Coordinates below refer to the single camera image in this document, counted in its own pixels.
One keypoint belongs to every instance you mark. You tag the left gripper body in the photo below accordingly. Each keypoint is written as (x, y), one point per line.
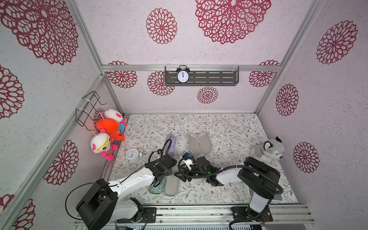
(169, 173)

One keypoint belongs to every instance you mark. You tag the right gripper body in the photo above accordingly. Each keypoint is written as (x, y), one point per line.
(182, 175)

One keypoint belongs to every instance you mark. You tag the green umbrella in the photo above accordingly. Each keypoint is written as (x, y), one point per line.
(158, 187)

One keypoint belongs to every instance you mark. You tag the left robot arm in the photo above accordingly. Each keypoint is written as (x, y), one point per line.
(104, 201)

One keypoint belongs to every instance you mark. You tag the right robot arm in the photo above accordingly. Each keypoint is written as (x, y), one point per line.
(259, 177)

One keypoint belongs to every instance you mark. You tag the purple folded umbrella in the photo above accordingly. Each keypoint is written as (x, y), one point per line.
(171, 149)

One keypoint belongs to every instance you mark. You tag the floral table mat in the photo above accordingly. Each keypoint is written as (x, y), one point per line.
(232, 137)

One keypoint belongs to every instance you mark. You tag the white alarm clock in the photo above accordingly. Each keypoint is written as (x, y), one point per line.
(133, 155)

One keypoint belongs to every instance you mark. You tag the orange plush toy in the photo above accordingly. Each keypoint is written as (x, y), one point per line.
(110, 127)

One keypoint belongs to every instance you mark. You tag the white plush with glasses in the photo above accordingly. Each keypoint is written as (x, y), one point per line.
(102, 144)

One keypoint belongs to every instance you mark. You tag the white pink plush top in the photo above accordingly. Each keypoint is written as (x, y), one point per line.
(116, 116)

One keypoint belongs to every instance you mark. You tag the husky plush toy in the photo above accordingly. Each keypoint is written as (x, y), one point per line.
(270, 152)

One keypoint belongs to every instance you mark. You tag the black alarm clock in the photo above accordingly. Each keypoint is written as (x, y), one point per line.
(183, 73)

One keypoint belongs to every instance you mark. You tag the grey tray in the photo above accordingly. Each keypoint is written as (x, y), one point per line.
(277, 198)

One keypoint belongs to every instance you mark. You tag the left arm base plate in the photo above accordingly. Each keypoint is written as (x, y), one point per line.
(145, 215)

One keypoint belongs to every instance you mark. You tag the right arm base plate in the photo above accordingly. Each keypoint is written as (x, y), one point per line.
(240, 213)

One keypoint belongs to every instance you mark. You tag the grey wall shelf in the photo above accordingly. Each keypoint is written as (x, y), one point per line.
(204, 77)

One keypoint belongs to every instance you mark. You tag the black wire rack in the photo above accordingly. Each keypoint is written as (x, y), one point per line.
(83, 114)

